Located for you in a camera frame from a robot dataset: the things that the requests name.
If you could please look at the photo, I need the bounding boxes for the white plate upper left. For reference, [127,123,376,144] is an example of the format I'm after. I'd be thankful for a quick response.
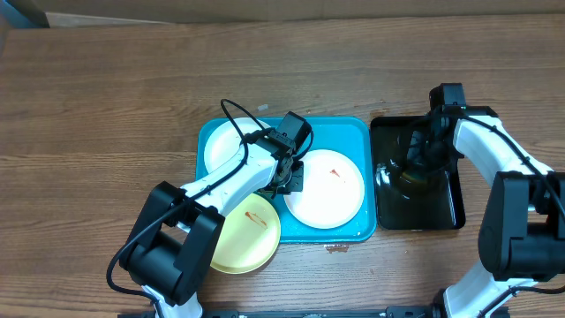
[204,117,269,172]

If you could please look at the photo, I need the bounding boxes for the yellow plate with stain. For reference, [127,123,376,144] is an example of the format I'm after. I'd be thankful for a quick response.
[211,193,281,274]

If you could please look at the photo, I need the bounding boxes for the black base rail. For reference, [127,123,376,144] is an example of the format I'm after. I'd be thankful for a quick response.
[117,304,511,318]

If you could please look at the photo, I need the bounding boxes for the black rectangular water tray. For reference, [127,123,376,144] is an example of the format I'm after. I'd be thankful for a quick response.
[370,116,466,231]

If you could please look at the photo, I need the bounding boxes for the yellow green sponge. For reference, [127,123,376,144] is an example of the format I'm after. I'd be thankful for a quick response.
[401,171,427,184]

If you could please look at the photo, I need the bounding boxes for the white plate with red stain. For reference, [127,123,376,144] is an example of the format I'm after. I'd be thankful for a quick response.
[284,149,365,230]

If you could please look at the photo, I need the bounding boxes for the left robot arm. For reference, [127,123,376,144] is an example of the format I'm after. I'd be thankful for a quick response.
[106,126,313,317]

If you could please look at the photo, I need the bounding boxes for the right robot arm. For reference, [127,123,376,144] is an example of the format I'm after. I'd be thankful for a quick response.
[402,83,564,317]

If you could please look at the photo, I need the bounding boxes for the teal plastic tray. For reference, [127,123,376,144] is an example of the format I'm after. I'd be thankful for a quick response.
[195,116,378,245]

